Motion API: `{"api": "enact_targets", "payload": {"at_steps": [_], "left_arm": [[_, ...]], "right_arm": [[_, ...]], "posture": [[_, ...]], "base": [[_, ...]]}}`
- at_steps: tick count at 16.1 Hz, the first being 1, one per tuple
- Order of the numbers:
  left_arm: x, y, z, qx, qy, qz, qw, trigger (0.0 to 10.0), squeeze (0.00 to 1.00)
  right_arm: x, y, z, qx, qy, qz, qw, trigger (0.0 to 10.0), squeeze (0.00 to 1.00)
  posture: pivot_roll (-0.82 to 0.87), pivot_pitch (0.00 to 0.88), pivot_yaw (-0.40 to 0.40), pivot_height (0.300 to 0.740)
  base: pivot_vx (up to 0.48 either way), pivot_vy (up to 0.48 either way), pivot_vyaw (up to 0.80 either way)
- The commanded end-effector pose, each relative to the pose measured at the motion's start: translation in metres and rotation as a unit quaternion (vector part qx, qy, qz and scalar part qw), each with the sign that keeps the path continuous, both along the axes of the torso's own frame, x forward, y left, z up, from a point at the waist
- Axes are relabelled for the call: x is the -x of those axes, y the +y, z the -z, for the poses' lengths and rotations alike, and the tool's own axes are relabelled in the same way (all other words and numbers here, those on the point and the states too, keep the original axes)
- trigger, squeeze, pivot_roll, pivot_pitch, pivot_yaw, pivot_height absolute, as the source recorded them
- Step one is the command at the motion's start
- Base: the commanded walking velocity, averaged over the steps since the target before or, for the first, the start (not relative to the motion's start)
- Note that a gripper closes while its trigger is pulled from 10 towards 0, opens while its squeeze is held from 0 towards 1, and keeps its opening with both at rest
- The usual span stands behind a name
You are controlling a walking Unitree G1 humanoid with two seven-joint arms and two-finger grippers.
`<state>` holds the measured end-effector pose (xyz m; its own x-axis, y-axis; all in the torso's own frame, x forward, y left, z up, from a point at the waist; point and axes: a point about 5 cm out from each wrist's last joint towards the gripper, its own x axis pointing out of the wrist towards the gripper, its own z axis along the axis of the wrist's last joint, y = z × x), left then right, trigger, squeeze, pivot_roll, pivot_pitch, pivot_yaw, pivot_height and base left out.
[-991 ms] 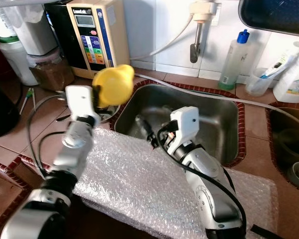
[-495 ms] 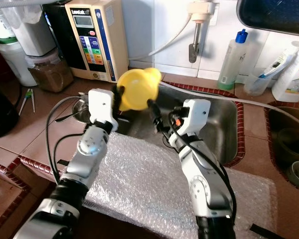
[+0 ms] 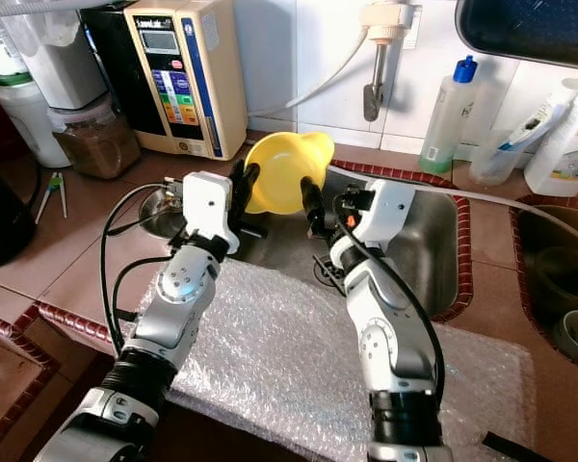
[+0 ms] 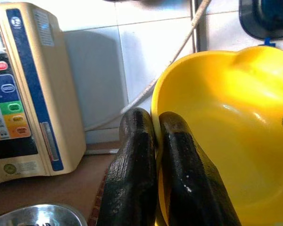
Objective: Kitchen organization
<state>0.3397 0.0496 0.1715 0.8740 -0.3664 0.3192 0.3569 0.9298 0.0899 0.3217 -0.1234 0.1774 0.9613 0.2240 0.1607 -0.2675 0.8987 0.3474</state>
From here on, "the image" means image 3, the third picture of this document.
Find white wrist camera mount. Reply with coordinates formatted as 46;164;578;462
347;180;417;253
183;171;242;253

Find white ionizer hose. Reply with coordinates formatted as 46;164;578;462
275;29;377;121

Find black kettle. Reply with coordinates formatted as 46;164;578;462
0;164;30;270

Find white labelled bottle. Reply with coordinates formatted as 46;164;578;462
0;10;30;78

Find yellow plastic bowl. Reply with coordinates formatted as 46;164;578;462
244;132;336;217

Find cream and black water ionizer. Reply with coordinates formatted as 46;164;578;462
82;0;250;161

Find steel bowl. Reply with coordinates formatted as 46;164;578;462
138;186;194;239

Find dark bowl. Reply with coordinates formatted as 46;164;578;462
525;245;578;309

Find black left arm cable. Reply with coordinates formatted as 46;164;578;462
98;181;189;357

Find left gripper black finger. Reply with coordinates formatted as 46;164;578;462
228;156;261;218

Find clear bottle with blue cap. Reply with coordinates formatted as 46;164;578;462
417;55;481;176

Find bubble wrap sheet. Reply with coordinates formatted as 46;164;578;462
135;258;536;462

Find blue toothbrush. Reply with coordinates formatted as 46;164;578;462
501;101;565;153

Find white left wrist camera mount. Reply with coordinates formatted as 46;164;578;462
183;171;242;253

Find clear plastic cup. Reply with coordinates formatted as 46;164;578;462
469;130;521;187

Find green and white tongs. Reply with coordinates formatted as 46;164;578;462
40;171;73;220

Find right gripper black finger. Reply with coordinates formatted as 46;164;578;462
299;178;328;237

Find steel wall tap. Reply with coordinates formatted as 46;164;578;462
356;0;425;123

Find white detergent bottle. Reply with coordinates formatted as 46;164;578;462
523;72;578;198

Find white translucent container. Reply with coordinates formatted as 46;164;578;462
24;10;107;109

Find jar with brown contents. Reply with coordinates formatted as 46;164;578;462
50;94;144;180

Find long white hose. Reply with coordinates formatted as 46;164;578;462
332;166;578;224

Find black pan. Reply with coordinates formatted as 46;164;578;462
456;0;578;70

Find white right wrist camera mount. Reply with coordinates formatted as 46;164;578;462
347;180;417;253

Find white jug with green lid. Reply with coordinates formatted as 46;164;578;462
0;75;73;169

